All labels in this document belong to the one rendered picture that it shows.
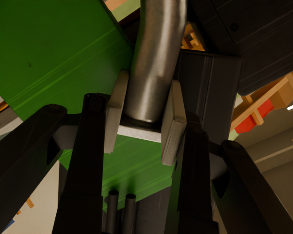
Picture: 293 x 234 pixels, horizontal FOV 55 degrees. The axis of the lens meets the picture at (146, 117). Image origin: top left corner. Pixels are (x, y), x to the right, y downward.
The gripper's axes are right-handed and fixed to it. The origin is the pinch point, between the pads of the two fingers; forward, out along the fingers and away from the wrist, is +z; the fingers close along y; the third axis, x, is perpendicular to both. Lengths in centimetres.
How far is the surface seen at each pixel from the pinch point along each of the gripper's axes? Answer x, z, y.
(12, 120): -12.8, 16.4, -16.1
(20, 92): -2.7, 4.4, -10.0
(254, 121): -116, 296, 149
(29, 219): -544, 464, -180
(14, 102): -3.8, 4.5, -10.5
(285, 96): -91, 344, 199
